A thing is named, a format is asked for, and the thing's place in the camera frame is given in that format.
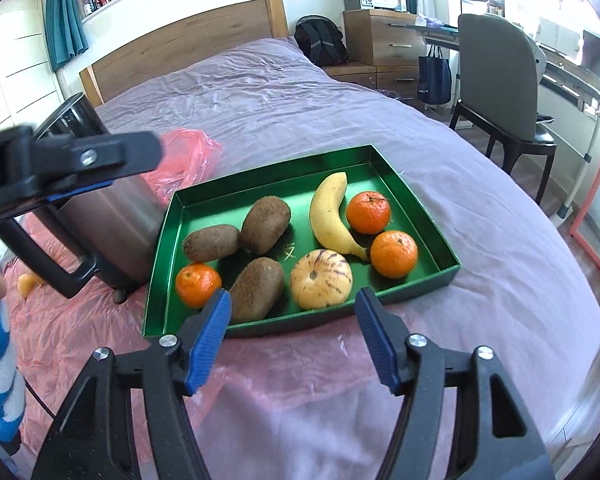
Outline grey chair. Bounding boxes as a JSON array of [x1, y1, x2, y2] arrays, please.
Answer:
[[448, 12, 558, 206]]

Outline black backpack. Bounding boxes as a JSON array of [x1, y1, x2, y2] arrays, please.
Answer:
[[294, 15, 349, 67]]

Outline orange mandarin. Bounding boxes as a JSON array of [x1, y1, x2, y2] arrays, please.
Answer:
[[370, 230, 419, 279], [175, 262, 223, 309], [346, 191, 392, 235]]

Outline dark monitor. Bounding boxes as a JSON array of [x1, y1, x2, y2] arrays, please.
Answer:
[[580, 30, 600, 73]]

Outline striped pepino melon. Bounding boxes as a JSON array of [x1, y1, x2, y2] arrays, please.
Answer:
[[290, 250, 354, 311]]

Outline low wooden drawer unit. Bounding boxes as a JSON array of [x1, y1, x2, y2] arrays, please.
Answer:
[[325, 62, 431, 106]]

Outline salmon pink frame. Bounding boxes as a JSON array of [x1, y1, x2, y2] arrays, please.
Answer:
[[569, 110, 600, 273]]

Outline yellow grapefruit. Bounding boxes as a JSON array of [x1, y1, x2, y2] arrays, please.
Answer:
[[17, 272, 46, 297]]

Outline teal curtain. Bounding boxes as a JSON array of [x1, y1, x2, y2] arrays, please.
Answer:
[[45, 0, 90, 73]]

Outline black cable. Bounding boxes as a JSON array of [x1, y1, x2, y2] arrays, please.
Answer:
[[22, 380, 56, 421]]

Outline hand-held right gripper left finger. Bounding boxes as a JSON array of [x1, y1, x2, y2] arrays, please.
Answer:
[[30, 288, 233, 480]]

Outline pink plastic sheet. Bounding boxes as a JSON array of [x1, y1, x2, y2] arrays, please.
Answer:
[[0, 128, 361, 461]]

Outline bed with grey sheet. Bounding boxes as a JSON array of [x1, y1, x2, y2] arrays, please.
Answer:
[[0, 35, 600, 480]]

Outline brown fuzzy kiwi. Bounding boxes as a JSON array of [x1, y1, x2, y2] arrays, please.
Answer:
[[228, 256, 286, 325], [240, 196, 291, 256], [182, 224, 242, 263]]

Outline white wardrobe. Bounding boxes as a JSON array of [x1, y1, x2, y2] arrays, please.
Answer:
[[0, 0, 63, 126]]

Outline yellow banana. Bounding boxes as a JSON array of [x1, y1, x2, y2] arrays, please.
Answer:
[[309, 171, 371, 262]]

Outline wooden dresser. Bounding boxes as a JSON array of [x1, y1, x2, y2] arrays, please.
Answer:
[[342, 9, 426, 67]]

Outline green tray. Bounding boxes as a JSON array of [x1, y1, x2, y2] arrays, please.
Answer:
[[142, 144, 462, 339]]

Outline dark blue tote bag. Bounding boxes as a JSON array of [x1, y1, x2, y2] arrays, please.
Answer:
[[418, 44, 452, 106]]

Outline wooden headboard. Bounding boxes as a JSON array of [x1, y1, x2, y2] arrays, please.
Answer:
[[79, 0, 290, 108]]

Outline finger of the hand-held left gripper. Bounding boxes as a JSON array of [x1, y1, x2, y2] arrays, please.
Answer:
[[0, 127, 163, 223]]

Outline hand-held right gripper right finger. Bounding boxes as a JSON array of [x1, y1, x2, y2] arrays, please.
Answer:
[[355, 287, 556, 480]]

